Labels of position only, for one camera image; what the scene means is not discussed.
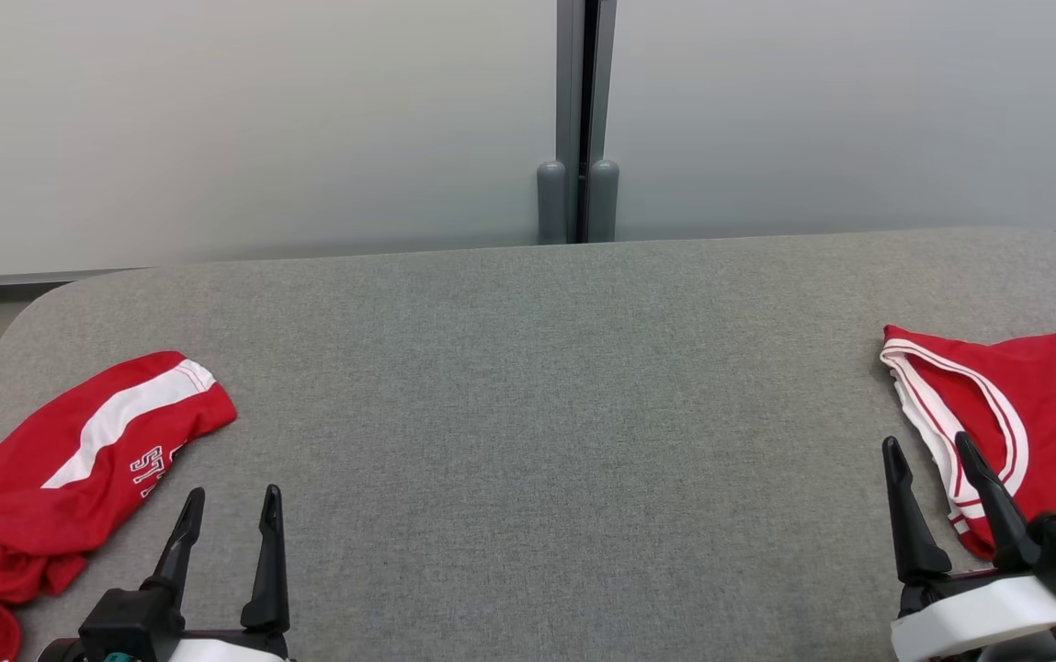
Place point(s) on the grey fabric sofa seat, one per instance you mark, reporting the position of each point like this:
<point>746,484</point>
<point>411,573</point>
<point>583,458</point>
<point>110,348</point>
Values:
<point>537,414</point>

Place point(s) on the grey metal partition post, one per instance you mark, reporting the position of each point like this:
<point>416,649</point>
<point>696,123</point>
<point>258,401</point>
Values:
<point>572,74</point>

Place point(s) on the red white basketball jersey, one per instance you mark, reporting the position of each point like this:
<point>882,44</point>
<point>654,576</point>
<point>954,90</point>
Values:
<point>1051,432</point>

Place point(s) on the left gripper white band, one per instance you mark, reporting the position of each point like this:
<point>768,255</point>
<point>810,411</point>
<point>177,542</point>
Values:
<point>233,651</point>

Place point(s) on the red shorts with white stripe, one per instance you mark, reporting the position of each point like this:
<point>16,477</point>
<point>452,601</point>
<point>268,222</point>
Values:
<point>40,487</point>

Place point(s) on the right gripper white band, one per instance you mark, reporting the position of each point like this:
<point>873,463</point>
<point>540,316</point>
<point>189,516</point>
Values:
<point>978,616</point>

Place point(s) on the grey cylindrical post bumper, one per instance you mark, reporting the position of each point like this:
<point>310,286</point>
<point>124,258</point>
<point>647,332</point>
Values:
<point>604,207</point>
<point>551,207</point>

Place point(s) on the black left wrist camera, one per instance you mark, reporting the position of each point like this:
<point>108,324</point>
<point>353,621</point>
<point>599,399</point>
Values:
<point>128,621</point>

